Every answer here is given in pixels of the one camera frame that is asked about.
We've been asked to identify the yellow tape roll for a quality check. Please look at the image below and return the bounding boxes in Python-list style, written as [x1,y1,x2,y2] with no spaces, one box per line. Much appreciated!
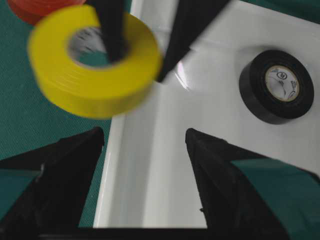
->
[27,5,163,119]

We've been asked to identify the red tape roll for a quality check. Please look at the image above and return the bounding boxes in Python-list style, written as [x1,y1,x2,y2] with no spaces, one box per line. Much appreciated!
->
[6,0,86,25]

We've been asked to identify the green table cloth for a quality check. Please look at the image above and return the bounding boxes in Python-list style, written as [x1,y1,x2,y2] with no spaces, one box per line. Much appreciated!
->
[0,0,320,228]

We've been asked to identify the black tape roll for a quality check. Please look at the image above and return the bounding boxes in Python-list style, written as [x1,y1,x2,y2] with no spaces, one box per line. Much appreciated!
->
[239,49,315,125]

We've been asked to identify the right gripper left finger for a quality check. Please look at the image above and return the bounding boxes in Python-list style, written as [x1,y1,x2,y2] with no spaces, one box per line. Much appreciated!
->
[0,127,104,240]

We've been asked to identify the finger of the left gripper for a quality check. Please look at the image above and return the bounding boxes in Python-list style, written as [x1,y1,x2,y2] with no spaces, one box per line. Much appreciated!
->
[86,0,128,63]
[156,0,230,83]

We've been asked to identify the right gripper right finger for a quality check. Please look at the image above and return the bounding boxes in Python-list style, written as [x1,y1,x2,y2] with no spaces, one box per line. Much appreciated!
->
[185,128,320,240]

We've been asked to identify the white plastic tray case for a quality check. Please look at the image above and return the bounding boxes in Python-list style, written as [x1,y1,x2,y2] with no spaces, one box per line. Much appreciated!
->
[94,0,320,228]

